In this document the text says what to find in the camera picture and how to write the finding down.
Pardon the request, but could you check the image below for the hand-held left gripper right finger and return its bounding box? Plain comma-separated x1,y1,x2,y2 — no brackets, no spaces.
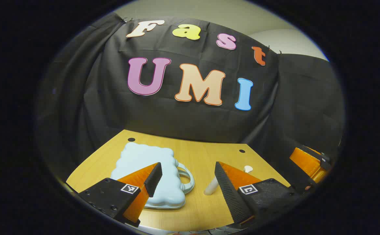
214,161,305,229

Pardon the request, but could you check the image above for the light blue suitcase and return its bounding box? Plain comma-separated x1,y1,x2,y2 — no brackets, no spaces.
111,142,195,209

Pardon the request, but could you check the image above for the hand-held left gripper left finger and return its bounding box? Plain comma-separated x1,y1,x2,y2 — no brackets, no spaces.
78,162,163,228

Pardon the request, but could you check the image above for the white squeeze tube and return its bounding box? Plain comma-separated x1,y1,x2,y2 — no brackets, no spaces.
204,177,220,196

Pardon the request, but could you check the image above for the black backdrop cloth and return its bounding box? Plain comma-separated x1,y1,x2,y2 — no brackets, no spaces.
35,13,345,196

